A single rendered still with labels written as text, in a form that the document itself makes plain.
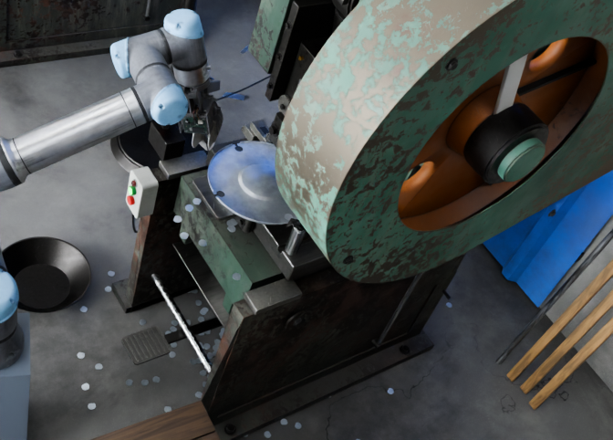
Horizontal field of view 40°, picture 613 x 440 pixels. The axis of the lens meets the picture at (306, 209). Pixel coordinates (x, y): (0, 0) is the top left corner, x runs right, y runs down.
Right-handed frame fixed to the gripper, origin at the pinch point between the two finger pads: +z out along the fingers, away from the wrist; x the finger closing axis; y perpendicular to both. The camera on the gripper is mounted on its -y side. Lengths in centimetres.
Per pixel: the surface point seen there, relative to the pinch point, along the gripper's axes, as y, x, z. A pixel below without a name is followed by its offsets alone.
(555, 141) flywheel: -5, 79, -3
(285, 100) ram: -14.6, 16.0, -2.6
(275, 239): 1.9, 13.9, 29.1
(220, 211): 5.2, 1.9, 17.1
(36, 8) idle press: -122, -106, 40
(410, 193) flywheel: 18, 49, -5
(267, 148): -21.9, 8.2, 19.0
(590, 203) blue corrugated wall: -73, 106, 79
